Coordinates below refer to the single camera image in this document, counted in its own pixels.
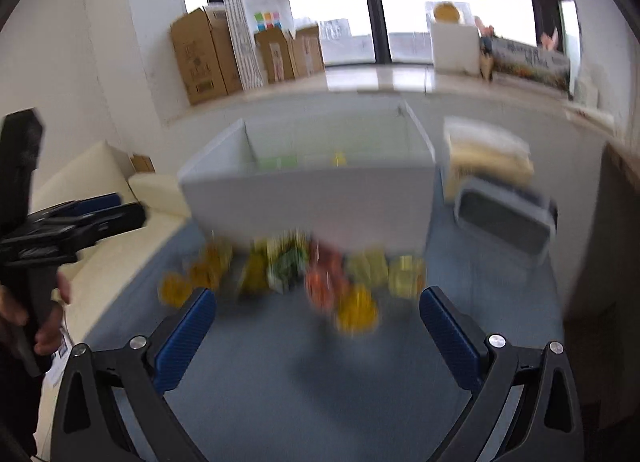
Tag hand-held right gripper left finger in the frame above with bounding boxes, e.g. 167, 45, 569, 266
50, 287, 218, 462

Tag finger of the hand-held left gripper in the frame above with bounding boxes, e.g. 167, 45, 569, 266
27, 193, 123, 223
65, 203, 147, 249

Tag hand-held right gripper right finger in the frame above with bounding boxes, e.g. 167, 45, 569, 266
419, 286, 586, 462

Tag pile of small colourful toys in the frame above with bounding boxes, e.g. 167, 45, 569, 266
157, 229, 428, 338

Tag white cardboard box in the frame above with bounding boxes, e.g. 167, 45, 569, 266
177, 101, 437, 255

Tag person's left hand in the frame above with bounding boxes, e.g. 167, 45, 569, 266
0, 269, 72, 358

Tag cream sofa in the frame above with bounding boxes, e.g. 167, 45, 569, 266
27, 138, 193, 348

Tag grey speaker clock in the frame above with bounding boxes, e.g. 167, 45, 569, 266
454, 177, 558, 263

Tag blue table cloth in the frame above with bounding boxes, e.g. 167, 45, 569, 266
80, 167, 576, 462

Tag tall brown cardboard box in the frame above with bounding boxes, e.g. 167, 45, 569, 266
170, 7, 243, 107

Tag yellow tissue pack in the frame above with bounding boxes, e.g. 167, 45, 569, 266
442, 116, 535, 198

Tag brown stone counter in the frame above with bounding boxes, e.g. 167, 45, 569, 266
565, 142, 640, 433

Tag white paper bag coloured squares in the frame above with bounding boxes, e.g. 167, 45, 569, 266
223, 0, 296, 90

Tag open small cardboard box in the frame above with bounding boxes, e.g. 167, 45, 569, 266
254, 26, 326, 84

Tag white tube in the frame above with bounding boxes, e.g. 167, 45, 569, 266
565, 107, 616, 130

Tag stone window sill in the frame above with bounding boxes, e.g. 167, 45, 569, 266
162, 64, 616, 128

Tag long landscape printed box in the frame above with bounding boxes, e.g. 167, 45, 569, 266
487, 37, 572, 93

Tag white block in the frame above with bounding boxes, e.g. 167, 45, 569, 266
431, 22, 482, 75

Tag black window frame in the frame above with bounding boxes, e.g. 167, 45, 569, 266
196, 0, 583, 93

